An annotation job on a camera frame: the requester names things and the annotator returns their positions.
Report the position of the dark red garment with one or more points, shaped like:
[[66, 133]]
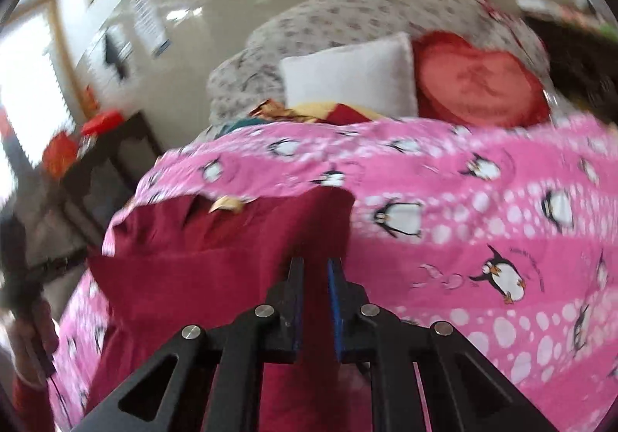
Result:
[[193, 277]]

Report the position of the yellow and red cloth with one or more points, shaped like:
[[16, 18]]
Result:
[[314, 112]]

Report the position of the wall calendar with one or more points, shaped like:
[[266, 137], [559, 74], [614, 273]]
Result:
[[150, 22]]

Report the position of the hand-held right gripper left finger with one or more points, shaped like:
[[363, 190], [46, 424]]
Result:
[[295, 311]]

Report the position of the red paper wall sign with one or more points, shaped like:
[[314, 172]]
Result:
[[90, 99]]

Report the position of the flat red box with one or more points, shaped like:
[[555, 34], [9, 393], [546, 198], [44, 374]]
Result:
[[101, 123]]

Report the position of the small floral pillow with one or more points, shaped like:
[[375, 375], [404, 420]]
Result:
[[241, 84]]

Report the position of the floral grey pillow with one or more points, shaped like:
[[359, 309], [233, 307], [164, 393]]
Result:
[[347, 12]]

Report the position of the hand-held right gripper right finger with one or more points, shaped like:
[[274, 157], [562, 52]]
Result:
[[335, 311]]

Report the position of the window with grille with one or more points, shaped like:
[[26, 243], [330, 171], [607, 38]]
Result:
[[29, 89]]

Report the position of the person's left hand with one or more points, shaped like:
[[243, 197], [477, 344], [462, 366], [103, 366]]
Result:
[[41, 333]]

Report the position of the red patterned cloth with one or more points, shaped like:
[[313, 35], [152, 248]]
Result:
[[485, 2]]

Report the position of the dark wooden side table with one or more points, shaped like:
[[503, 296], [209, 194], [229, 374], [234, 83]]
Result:
[[106, 171]]

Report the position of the white pillow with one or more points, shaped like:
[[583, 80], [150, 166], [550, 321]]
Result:
[[352, 75]]

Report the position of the pink penguin blanket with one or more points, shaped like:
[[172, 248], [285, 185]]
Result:
[[458, 229]]

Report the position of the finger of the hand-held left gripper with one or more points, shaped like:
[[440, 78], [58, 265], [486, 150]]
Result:
[[60, 267]]

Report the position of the red heart cushion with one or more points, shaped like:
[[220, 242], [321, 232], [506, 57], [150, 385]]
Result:
[[473, 79]]

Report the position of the dark hanging cloth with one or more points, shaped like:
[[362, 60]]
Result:
[[117, 53]]

